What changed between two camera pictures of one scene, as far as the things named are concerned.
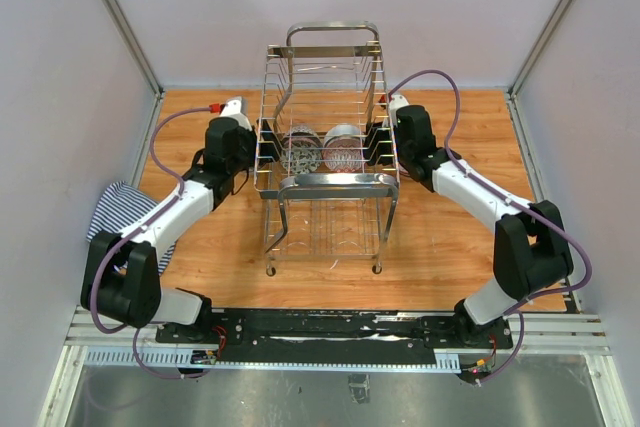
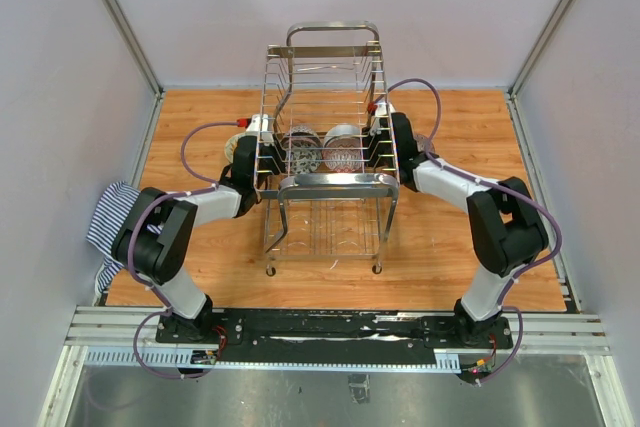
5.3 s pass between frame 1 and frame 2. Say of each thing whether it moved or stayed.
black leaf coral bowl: stayed
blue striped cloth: stayed
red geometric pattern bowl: stayed
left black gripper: moved
